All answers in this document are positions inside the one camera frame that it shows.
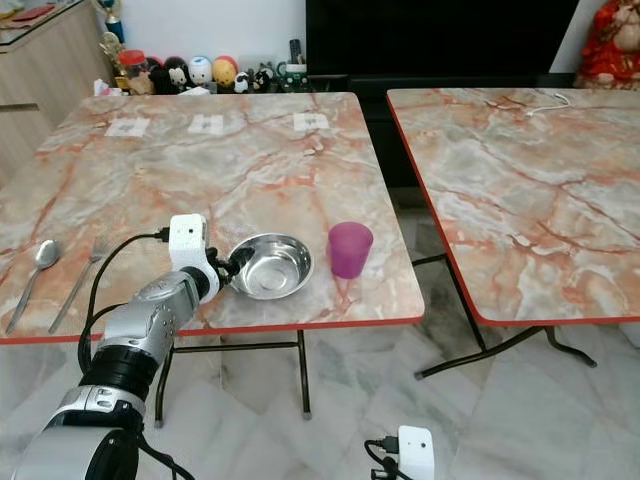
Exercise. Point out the metal spoon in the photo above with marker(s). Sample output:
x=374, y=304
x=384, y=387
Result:
x=45, y=254

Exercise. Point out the black remote control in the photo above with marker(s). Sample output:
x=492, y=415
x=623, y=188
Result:
x=295, y=52

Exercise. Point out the metal fork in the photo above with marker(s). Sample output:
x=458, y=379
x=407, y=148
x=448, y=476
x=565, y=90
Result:
x=75, y=285

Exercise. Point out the purple plastic cup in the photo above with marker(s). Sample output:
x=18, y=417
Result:
x=350, y=251

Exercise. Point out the small black figurine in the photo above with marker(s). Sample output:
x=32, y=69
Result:
x=262, y=80

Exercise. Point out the white blue doll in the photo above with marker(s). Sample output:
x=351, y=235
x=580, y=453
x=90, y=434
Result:
x=200, y=72

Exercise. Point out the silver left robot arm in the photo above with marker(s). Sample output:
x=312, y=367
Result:
x=150, y=322

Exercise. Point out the black plush toy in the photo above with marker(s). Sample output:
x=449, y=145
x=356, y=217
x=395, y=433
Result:
x=166, y=78

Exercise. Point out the yellow red doll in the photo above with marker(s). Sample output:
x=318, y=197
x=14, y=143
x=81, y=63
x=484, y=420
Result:
x=225, y=72

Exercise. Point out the gold trophy figurine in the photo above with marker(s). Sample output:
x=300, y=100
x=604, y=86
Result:
x=112, y=18

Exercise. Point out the jar with red lid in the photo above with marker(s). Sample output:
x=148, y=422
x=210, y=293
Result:
x=133, y=73

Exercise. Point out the pink tissue pack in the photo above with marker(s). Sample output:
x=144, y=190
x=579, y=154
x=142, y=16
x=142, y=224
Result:
x=106, y=89

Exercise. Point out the white paper tag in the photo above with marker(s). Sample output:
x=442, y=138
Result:
x=129, y=127
x=311, y=122
x=208, y=124

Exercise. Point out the black television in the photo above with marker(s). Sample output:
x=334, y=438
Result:
x=440, y=35

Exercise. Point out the green mug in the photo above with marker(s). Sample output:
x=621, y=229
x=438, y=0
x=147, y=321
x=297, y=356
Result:
x=293, y=78

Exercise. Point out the red book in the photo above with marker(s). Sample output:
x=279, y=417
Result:
x=32, y=14

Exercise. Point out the stainless steel bowl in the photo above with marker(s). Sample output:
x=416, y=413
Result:
x=272, y=267

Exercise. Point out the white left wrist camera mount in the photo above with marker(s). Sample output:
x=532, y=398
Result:
x=188, y=240

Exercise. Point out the marble folding table with tags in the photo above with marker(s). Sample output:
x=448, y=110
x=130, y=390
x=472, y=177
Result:
x=210, y=180

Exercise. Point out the red fortune god figurine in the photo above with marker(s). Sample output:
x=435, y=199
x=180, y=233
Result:
x=610, y=45

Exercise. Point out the small panda figurine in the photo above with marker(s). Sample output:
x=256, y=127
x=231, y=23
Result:
x=242, y=83

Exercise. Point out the wooden cabinet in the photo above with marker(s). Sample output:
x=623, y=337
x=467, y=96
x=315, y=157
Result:
x=50, y=70

